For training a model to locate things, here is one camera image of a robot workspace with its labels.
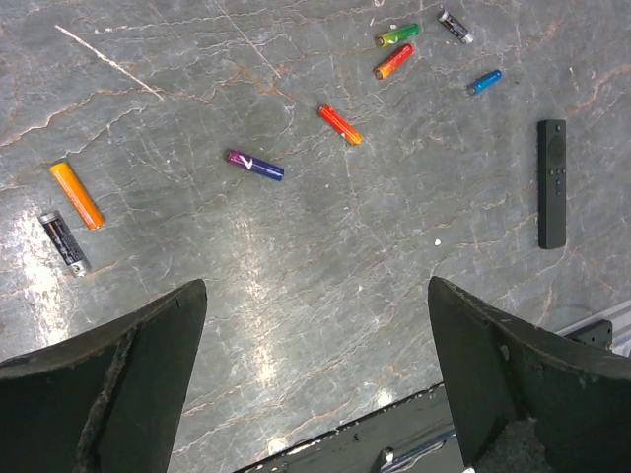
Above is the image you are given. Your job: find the green yellow battery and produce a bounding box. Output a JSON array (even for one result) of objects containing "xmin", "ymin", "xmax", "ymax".
[{"xmin": 375, "ymin": 23, "xmax": 421, "ymax": 47}]

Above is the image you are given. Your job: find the black silver battery right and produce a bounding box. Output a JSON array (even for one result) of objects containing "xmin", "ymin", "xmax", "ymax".
[{"xmin": 437, "ymin": 10, "xmax": 473, "ymax": 44}]

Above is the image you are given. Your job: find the black silver battery left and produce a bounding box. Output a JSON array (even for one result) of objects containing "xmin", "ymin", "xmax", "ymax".
[{"xmin": 38, "ymin": 211, "xmax": 91, "ymax": 277}]

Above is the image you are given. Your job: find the red yellow battery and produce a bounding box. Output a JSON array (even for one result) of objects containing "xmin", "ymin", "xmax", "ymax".
[{"xmin": 374, "ymin": 43, "xmax": 414, "ymax": 80}]

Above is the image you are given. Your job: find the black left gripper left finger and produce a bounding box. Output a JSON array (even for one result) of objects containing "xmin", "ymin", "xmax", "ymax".
[{"xmin": 1, "ymin": 279, "xmax": 207, "ymax": 472}]

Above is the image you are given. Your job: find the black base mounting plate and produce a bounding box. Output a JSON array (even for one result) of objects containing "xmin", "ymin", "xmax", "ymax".
[{"xmin": 236, "ymin": 318, "xmax": 614, "ymax": 473}]

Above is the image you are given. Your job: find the black silver battery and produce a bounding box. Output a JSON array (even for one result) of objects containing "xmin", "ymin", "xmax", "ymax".
[
  {"xmin": 437, "ymin": 10, "xmax": 473, "ymax": 44},
  {"xmin": 38, "ymin": 211, "xmax": 91, "ymax": 277}
]

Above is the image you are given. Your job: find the red orange battery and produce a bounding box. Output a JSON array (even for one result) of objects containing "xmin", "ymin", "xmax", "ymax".
[{"xmin": 318, "ymin": 104, "xmax": 363, "ymax": 146}]

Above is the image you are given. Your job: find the purple battery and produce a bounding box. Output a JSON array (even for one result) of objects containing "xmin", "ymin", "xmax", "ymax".
[{"xmin": 228, "ymin": 150, "xmax": 284, "ymax": 181}]

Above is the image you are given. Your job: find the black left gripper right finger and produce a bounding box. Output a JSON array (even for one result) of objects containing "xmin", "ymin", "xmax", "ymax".
[{"xmin": 428, "ymin": 277, "xmax": 630, "ymax": 472}]

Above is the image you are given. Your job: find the blue battery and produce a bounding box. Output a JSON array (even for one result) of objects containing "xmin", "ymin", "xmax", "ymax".
[{"xmin": 467, "ymin": 69, "xmax": 503, "ymax": 95}]

